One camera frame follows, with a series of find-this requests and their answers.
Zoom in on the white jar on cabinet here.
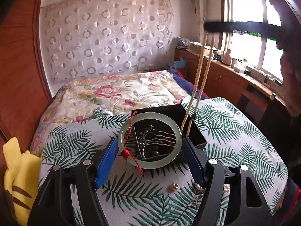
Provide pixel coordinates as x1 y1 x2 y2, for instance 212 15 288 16
221 48 232 66

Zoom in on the black bead bracelet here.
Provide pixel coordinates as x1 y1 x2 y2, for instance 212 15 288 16
150 139 176 156

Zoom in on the window with white frame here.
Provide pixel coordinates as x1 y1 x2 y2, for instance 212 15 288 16
223 0 283 82

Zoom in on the palm leaf bed sheet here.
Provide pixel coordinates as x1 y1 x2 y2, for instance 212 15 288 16
39 97 288 225

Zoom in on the cardboard box on cabinet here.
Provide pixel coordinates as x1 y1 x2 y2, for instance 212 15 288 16
188 42 210 56

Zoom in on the wooden side cabinet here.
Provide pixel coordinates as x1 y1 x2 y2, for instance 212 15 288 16
173 48 286 123

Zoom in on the silver crystal hairpin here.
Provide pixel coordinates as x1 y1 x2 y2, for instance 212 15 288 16
138 125 176 147

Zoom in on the black square jewelry box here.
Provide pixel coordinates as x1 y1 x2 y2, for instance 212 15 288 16
132 105 208 169

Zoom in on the dark blue blanket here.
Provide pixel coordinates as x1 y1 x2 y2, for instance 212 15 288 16
167 69 209 100

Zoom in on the white pearl necklace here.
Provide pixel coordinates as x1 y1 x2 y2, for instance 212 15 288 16
180 31 230 193

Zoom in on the wooden wardrobe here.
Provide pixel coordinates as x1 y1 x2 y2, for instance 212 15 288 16
0 0 53 147

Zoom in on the yellow plush toy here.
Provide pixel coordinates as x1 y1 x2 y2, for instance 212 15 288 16
3 137 41 225

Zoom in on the sheer circle pattern curtain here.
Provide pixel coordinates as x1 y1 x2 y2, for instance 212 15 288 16
40 0 174 83

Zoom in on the person's right hand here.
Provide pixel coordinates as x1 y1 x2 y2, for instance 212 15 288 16
280 52 300 117

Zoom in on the floral quilt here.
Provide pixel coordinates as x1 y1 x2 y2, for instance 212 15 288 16
30 70 188 157

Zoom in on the beige side curtain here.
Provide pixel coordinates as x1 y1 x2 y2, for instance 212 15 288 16
194 0 207 42

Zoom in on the red cord jade bangle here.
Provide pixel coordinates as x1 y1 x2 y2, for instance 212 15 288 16
117 111 183 173

